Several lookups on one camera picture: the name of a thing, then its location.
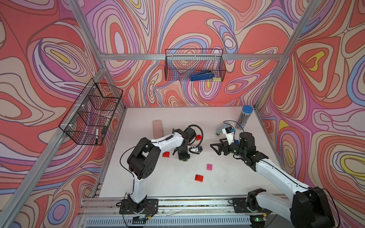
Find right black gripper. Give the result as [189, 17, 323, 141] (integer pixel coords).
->
[210, 138, 246, 157]

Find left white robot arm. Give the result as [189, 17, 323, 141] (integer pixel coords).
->
[116, 124, 203, 216]

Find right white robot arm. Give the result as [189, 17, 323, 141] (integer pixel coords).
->
[210, 132, 335, 228]

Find magenta lego brick right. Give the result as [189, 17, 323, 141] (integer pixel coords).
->
[207, 164, 213, 171]

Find red lego brick front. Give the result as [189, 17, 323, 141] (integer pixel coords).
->
[194, 174, 204, 182]

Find grey small case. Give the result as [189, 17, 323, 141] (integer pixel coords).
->
[215, 127, 224, 137]

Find pink plastic case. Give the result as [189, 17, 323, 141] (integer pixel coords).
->
[152, 120, 164, 139]

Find blue capped clear cylinder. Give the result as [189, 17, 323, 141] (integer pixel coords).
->
[235, 105, 254, 130]

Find blue object in basket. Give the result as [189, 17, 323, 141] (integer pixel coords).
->
[190, 71, 214, 81]

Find black marker in basket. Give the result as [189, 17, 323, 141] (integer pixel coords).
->
[95, 128, 99, 145]

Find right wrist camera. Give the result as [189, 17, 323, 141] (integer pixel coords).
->
[222, 126, 235, 145]

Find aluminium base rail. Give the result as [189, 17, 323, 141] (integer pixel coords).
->
[72, 195, 293, 228]

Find black wire basket back wall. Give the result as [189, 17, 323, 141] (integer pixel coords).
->
[164, 47, 226, 82]

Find black wire basket wall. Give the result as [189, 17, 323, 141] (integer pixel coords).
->
[164, 47, 226, 82]
[59, 79, 123, 146]

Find black wire basket left wall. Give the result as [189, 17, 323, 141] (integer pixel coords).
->
[59, 79, 123, 146]

